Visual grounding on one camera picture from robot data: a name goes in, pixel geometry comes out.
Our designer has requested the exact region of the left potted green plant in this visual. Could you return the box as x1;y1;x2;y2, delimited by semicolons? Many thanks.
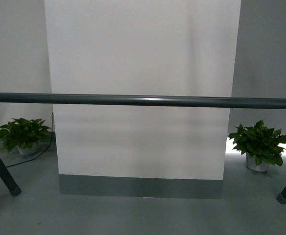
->
0;118;51;156

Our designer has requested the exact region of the right potted green plant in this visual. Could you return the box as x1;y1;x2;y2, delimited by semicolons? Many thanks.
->
228;119;286;172

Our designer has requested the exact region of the potted green plant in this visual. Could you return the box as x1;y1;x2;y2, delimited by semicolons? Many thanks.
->
0;118;51;156
228;119;286;172

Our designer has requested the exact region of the black power cable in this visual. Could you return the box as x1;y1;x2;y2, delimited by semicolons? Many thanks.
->
0;111;54;171

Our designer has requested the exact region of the dark grey clothes rack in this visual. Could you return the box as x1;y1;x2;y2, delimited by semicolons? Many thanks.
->
0;93;286;199

